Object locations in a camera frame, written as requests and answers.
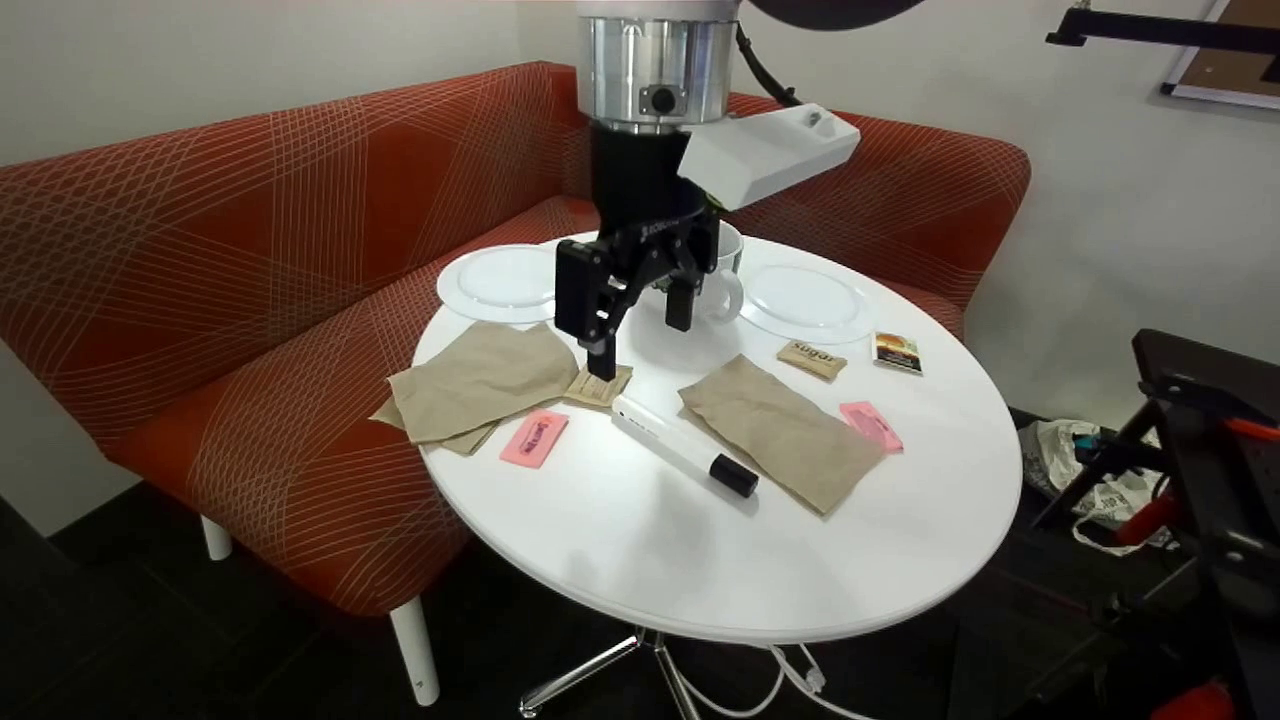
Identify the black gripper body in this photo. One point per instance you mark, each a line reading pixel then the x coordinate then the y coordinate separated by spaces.
pixel 643 182

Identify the black overhead bar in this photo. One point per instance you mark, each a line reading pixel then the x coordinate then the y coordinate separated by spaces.
pixel 1144 25

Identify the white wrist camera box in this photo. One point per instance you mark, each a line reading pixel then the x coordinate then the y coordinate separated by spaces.
pixel 773 152

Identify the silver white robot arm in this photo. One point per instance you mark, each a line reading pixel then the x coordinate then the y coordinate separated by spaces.
pixel 654 67

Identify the framed cork board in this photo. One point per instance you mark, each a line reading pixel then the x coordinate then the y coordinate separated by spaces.
pixel 1233 67

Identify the black orange tea packet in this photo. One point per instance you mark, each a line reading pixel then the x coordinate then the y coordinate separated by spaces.
pixel 897 348

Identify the brown tea packet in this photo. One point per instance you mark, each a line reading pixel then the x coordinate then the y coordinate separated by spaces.
pixel 583 397
pixel 811 363

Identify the chrome table base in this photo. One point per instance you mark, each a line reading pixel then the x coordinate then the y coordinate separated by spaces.
pixel 573 677

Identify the pink sugar packet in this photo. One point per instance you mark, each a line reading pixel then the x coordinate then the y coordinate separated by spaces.
pixel 534 436
pixel 868 424

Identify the clear plastic lid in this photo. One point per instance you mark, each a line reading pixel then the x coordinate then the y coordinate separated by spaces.
pixel 503 283
pixel 800 303

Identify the large brown paper napkin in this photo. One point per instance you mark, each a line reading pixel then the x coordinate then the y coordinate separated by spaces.
pixel 786 432

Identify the orange patterned sofa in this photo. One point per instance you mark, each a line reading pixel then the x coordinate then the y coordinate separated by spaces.
pixel 200 265

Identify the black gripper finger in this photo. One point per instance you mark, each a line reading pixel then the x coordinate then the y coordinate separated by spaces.
pixel 592 303
pixel 681 286

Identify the white plastic bag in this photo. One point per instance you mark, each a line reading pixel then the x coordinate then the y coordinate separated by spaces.
pixel 1065 454

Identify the white marker pen black cap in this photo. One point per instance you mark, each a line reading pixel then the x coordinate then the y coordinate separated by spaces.
pixel 667 442

